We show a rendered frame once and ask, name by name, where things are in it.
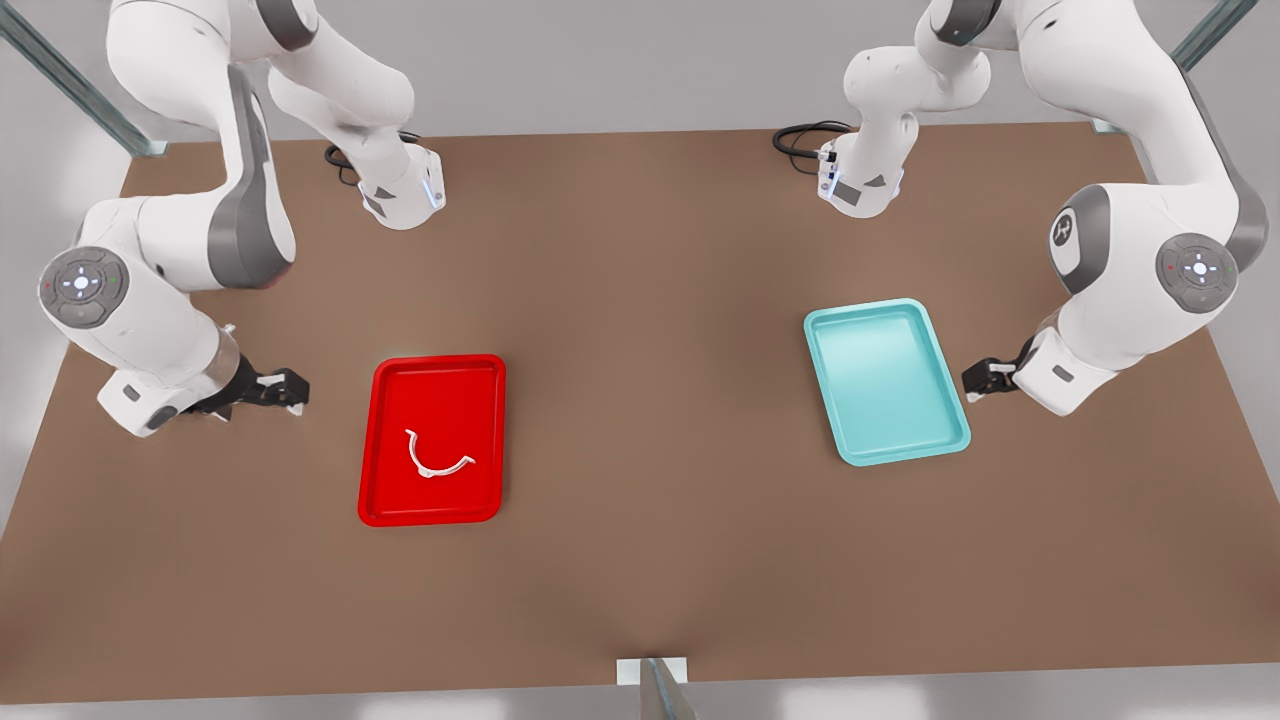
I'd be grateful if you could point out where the white drainage pipe clamp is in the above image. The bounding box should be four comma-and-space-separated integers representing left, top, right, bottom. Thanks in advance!
405, 428, 477, 480

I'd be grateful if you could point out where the teal rectangular tray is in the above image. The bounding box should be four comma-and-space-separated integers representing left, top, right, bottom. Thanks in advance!
803, 298, 973, 468

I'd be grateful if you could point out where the red rectangular tray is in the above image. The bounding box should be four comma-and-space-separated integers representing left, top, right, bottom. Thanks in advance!
358, 354, 507, 528

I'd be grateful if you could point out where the black cable loop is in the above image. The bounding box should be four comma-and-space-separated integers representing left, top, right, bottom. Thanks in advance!
772, 121, 857, 177
324, 130, 422, 188

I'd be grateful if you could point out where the silver frame post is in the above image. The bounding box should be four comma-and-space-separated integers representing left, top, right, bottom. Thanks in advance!
616, 656, 699, 720
1092, 0, 1261, 135
0, 0, 169, 158

